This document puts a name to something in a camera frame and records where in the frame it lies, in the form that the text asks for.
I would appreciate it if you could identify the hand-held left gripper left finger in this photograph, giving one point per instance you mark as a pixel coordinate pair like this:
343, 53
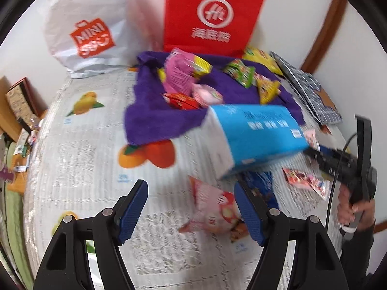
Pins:
133, 214

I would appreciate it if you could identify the purple towel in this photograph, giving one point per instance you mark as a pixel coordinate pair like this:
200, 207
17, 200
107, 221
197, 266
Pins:
151, 117

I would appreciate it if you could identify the person's right hand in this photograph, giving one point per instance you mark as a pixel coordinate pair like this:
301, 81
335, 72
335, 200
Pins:
344, 211

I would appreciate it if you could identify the wooden cabinet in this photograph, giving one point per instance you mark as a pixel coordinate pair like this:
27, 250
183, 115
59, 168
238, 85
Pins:
7, 127

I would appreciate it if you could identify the red and pink snack packet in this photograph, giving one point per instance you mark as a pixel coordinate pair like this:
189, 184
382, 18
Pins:
305, 179

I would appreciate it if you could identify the lychee snack packet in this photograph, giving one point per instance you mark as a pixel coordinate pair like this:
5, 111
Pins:
208, 95

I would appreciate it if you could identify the yellow and red snack packet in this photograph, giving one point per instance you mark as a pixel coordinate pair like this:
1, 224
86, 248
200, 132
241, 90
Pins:
267, 89

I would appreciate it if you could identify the pink peach snack packet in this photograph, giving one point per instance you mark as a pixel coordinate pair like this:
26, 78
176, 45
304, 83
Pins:
211, 205

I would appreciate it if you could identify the dark blue snack packet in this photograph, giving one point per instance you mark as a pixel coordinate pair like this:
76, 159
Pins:
263, 184

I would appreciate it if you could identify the yellow chips bag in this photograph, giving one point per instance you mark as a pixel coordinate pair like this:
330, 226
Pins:
263, 59

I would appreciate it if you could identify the patterned box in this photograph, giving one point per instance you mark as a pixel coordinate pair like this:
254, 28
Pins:
19, 99

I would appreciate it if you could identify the grey checked star pouch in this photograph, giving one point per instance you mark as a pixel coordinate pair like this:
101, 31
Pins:
305, 87

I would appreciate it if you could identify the light blue tissue pack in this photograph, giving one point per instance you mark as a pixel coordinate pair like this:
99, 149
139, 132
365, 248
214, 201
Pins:
257, 133

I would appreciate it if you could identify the small pink snack packet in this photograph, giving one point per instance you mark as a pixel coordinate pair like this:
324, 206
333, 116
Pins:
311, 137

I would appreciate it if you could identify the pink and yellow snack packet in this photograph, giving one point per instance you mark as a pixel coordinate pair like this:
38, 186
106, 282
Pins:
178, 75

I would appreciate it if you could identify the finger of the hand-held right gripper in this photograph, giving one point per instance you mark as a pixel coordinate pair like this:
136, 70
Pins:
319, 157

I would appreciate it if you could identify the green bedding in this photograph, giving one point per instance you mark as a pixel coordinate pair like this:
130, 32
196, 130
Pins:
12, 217

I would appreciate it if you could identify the green snack packet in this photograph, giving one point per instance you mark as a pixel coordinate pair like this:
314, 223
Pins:
240, 71

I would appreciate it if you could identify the red paper bag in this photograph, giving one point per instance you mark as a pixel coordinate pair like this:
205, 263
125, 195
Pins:
187, 15

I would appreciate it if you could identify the white plastic bag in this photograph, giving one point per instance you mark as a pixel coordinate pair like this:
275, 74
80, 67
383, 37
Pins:
90, 12

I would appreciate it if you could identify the wooden door frame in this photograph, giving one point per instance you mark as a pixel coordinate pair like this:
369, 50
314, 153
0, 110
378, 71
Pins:
326, 27

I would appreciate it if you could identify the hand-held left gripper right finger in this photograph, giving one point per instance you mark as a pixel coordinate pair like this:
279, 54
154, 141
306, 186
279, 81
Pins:
249, 214

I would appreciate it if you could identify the person's right forearm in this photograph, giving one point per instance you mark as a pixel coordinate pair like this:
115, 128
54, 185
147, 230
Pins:
359, 253

